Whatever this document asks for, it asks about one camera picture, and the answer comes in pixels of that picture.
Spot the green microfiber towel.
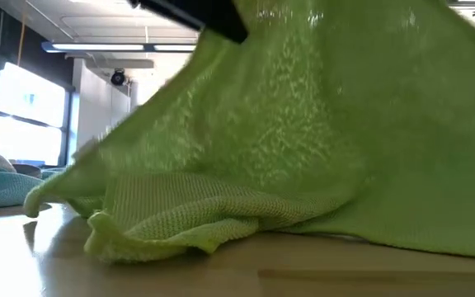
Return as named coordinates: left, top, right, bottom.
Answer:
left=22, top=0, right=475, bottom=265

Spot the long ceiling light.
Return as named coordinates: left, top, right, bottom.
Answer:
left=41, top=40, right=200, bottom=54

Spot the orange hanging cord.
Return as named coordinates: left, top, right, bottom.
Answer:
left=16, top=12, right=27, bottom=68

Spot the black ceiling mount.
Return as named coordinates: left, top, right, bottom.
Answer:
left=446, top=0, right=475, bottom=18

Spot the large window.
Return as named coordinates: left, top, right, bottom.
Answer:
left=0, top=61, right=76, bottom=167

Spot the black ceiling camera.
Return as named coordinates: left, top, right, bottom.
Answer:
left=109, top=68, right=128, bottom=87

